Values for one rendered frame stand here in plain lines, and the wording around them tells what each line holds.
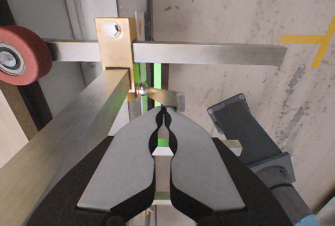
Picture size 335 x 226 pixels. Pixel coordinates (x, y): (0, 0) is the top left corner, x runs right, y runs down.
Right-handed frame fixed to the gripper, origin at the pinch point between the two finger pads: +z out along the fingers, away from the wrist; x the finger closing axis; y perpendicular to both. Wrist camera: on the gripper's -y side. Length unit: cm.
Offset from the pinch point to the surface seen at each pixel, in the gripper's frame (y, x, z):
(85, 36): -0.9, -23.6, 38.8
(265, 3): -16, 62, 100
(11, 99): 5.7, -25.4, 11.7
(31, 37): -3.9, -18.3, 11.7
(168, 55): -1.1, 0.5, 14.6
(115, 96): 2.0, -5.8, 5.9
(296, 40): 5, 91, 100
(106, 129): 3.8, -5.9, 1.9
